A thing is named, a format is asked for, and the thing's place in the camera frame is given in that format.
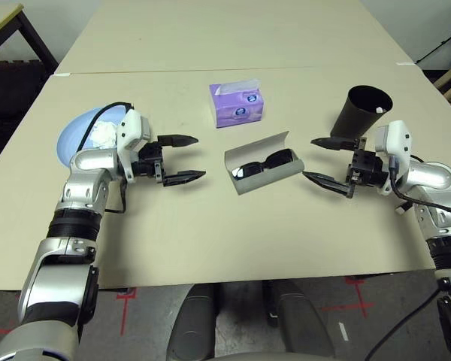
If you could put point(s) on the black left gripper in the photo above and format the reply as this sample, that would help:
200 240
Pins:
148 159

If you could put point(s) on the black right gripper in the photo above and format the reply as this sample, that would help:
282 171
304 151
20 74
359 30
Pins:
368 169

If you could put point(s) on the black sunglasses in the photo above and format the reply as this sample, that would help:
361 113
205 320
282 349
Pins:
278 158

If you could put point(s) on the white tissue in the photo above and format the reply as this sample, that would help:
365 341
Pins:
103 133

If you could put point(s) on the blue plastic plate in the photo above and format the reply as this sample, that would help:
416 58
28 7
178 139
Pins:
73 139

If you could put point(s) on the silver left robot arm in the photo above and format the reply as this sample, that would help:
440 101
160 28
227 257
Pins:
90 161

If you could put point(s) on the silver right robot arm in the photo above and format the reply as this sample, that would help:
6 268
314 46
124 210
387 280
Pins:
432 176

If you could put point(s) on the black plastic cup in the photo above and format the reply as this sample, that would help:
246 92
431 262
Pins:
347 120

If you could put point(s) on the grey open glasses case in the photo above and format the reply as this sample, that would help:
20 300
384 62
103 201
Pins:
248 150

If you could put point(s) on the purple tissue pack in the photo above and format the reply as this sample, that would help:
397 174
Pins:
237 113

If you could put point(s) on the dark grey robot right leg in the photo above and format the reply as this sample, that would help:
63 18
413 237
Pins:
300 323

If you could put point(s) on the dark grey robot leg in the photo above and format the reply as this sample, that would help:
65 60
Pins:
300 323
193 327

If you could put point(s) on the dark grey robot left leg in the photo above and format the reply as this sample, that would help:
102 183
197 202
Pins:
193 327

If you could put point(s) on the black foam floor mat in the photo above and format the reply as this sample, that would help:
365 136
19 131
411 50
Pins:
11 97

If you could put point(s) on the light grey robot torso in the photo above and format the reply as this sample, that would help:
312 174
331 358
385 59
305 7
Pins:
267 358

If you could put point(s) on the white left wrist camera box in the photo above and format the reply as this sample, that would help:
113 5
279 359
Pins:
129 131

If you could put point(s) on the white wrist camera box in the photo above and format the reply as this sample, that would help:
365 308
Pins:
396 139
129 131

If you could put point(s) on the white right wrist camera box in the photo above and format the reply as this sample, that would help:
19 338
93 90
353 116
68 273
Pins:
396 139

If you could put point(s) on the side table with black frame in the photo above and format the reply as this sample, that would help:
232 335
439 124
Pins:
0 20

